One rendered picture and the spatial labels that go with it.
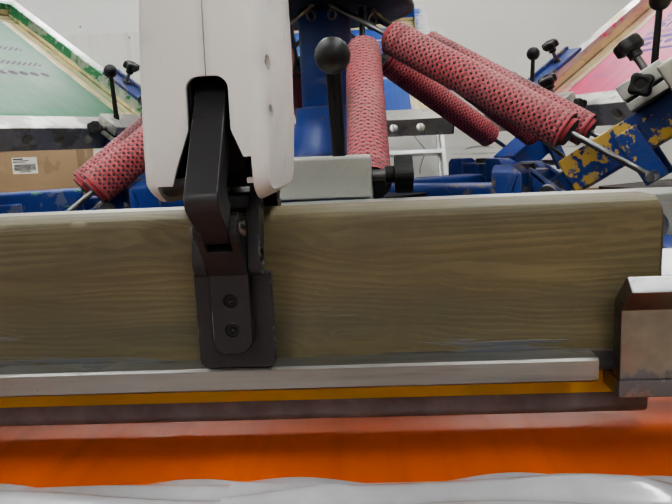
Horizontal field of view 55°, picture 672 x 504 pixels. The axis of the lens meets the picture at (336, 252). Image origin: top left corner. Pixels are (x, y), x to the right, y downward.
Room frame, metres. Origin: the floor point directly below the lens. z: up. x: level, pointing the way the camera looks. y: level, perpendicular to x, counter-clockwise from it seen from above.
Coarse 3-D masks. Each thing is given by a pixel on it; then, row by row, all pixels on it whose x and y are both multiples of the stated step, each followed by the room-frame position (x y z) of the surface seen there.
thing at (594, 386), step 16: (496, 384) 0.28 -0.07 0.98; (512, 384) 0.28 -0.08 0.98; (528, 384) 0.28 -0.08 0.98; (544, 384) 0.28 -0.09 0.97; (560, 384) 0.28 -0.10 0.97; (576, 384) 0.28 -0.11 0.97; (592, 384) 0.28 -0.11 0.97; (0, 400) 0.29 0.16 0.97; (16, 400) 0.29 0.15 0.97; (32, 400) 0.29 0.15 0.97; (48, 400) 0.29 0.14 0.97; (64, 400) 0.29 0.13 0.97; (80, 400) 0.29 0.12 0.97; (96, 400) 0.29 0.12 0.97; (112, 400) 0.29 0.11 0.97; (128, 400) 0.29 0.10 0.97; (144, 400) 0.29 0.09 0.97; (160, 400) 0.29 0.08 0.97; (176, 400) 0.29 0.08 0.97; (192, 400) 0.29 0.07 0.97; (208, 400) 0.29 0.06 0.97; (224, 400) 0.29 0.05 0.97; (240, 400) 0.29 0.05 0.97; (256, 400) 0.29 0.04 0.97; (272, 400) 0.29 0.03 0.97
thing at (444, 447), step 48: (288, 432) 0.29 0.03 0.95; (336, 432) 0.28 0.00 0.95; (384, 432) 0.28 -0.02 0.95; (432, 432) 0.28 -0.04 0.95; (480, 432) 0.28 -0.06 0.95; (528, 432) 0.27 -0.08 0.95; (576, 432) 0.27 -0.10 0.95; (624, 432) 0.27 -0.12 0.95; (240, 480) 0.24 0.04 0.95; (384, 480) 0.24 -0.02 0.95; (432, 480) 0.24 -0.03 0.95
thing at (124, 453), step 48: (0, 432) 0.30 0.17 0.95; (48, 432) 0.30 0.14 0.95; (96, 432) 0.30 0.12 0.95; (144, 432) 0.29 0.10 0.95; (192, 432) 0.29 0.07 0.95; (240, 432) 0.29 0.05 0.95; (0, 480) 0.25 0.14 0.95; (48, 480) 0.25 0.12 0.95; (96, 480) 0.25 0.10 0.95; (144, 480) 0.25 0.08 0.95
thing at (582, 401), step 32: (0, 416) 0.29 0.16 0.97; (32, 416) 0.29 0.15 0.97; (64, 416) 0.29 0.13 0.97; (96, 416) 0.29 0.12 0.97; (128, 416) 0.29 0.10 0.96; (160, 416) 0.29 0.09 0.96; (192, 416) 0.29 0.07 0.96; (224, 416) 0.29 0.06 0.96; (256, 416) 0.29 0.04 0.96; (288, 416) 0.29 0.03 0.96; (320, 416) 0.29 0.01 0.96; (352, 416) 0.29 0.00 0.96; (384, 416) 0.29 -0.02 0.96
